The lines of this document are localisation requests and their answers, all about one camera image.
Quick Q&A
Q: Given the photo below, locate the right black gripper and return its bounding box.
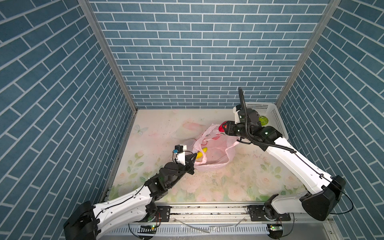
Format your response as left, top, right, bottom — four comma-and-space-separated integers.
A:
221, 121, 250, 142

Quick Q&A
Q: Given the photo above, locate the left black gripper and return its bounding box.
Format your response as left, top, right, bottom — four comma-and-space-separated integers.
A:
165, 153, 198, 189

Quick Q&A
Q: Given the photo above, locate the white plastic mesh basket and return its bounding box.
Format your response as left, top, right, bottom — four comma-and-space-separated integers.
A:
246, 102, 289, 140

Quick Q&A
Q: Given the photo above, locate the yellow banana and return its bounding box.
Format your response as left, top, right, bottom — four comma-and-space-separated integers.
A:
196, 148, 208, 159

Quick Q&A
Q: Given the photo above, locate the red yellow apple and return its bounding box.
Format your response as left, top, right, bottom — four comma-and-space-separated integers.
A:
219, 121, 228, 134

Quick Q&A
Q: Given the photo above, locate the pink plastic bag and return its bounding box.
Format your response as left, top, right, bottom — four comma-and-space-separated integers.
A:
192, 124, 239, 171

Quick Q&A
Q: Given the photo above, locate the green fruit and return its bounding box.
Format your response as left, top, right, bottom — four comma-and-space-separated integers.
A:
259, 116, 269, 126

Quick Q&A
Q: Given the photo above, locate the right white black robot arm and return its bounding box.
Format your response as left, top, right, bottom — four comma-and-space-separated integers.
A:
219, 105, 346, 221

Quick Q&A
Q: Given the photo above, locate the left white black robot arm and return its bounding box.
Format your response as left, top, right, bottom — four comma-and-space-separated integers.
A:
63, 151, 203, 240

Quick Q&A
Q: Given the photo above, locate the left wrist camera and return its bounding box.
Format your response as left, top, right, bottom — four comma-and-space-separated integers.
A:
173, 145, 187, 166

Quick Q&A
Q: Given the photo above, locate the aluminium mounting rail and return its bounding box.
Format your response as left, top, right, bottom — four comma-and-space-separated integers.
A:
85, 202, 335, 226

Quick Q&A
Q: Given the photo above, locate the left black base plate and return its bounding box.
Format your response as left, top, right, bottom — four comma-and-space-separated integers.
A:
140, 205, 171, 222

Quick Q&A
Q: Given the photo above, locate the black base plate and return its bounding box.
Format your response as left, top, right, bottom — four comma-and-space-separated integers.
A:
247, 205, 291, 222
140, 205, 171, 222

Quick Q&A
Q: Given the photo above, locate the white slotted cable duct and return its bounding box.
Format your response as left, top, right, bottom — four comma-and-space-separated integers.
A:
107, 224, 270, 237

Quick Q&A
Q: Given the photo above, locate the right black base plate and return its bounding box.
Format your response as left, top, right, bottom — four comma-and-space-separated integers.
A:
247, 205, 291, 222

